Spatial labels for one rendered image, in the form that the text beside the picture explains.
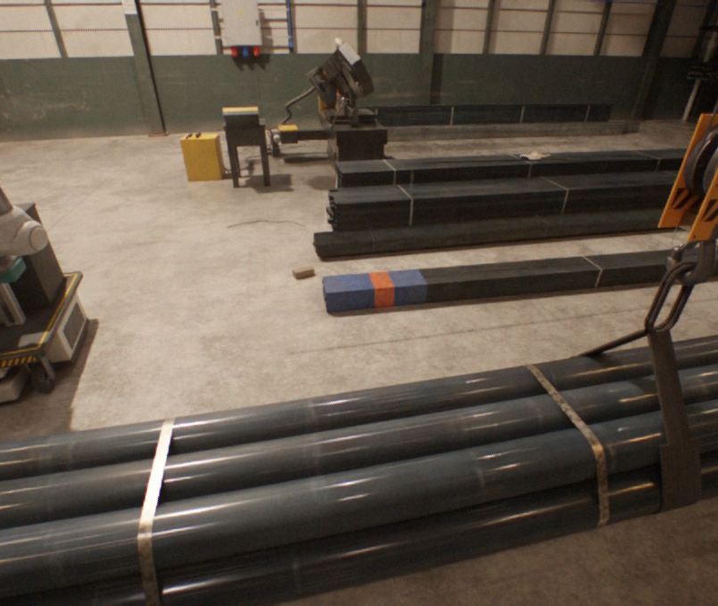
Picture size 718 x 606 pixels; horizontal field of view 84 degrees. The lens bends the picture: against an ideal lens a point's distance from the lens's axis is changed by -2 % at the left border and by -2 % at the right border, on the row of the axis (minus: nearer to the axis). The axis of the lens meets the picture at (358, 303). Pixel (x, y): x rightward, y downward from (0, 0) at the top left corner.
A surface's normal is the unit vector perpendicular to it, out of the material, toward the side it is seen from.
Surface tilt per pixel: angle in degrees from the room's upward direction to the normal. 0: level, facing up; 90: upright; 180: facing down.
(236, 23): 90
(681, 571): 0
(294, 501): 19
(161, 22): 90
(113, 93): 90
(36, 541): 4
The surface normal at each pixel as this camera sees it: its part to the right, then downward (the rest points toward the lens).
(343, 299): 0.17, 0.52
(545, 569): 0.00, -0.85
